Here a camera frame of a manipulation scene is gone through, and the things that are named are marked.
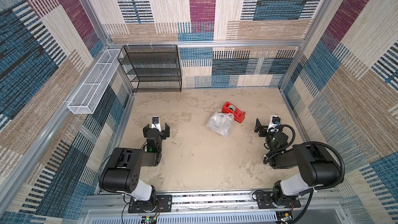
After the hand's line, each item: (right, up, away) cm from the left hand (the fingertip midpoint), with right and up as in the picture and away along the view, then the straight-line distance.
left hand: (157, 124), depth 92 cm
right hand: (+64, +2, -2) cm, 64 cm away
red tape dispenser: (+50, +5, +7) cm, 50 cm away
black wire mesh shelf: (-8, +37, +16) cm, 41 cm away
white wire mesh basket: (-26, +15, -21) cm, 36 cm away
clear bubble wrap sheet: (+38, 0, +2) cm, 38 cm away
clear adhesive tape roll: (+46, +10, +7) cm, 47 cm away
